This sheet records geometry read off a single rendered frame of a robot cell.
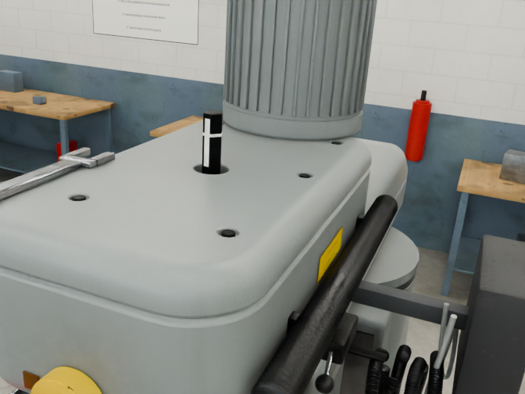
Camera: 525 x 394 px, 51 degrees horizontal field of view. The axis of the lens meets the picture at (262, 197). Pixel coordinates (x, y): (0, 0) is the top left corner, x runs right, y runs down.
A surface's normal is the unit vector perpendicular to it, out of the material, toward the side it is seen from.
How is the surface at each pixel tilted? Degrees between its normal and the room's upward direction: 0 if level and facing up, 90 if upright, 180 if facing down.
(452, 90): 90
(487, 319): 90
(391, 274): 0
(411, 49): 90
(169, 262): 9
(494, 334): 90
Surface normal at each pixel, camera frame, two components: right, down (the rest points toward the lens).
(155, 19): -0.38, 0.31
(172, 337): -0.10, 0.35
